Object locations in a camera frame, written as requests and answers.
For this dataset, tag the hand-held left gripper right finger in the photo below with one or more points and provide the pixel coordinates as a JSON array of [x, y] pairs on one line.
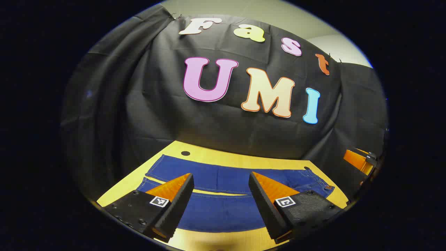
[[263, 204]]

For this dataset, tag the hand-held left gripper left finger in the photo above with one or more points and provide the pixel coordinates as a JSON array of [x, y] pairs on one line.
[[179, 204]]

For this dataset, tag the black backdrop cloth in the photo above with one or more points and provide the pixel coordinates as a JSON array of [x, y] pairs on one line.
[[156, 104]]

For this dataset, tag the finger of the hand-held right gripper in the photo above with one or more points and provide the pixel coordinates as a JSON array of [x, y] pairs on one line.
[[355, 159]]

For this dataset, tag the blue denim jeans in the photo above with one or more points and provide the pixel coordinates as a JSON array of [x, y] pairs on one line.
[[223, 177]]

